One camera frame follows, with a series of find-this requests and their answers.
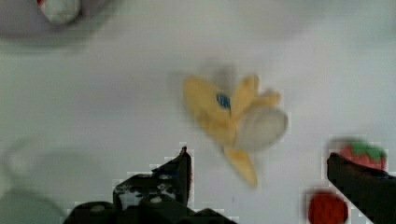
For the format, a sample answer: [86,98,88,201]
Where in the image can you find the light red plush strawberry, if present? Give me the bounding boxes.
[339,141,388,171]

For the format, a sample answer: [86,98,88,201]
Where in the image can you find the dark red plush strawberry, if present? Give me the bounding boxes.
[307,191,348,224]

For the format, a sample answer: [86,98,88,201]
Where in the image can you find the red plush ketchup bottle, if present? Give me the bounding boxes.
[36,0,81,24]

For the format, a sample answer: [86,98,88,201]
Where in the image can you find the yellow plush peeled banana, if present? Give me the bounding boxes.
[183,75,289,188]

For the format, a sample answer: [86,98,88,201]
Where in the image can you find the green mug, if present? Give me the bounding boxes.
[1,152,64,224]

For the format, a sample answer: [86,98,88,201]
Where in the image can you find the grey round plate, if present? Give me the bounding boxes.
[0,0,112,38]

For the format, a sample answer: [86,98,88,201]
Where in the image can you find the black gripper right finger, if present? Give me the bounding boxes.
[327,153,396,224]

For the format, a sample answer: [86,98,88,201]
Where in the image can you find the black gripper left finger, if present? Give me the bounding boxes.
[64,147,237,224]

